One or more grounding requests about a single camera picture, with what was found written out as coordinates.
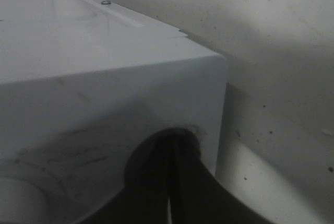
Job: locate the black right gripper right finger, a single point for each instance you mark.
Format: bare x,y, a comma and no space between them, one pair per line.
196,196

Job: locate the white microwave oven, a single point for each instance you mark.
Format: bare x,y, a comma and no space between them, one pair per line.
83,84

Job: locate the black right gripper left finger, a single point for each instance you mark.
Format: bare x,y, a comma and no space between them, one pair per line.
144,200

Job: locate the upper white microwave knob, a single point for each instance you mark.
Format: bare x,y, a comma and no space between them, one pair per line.
23,202

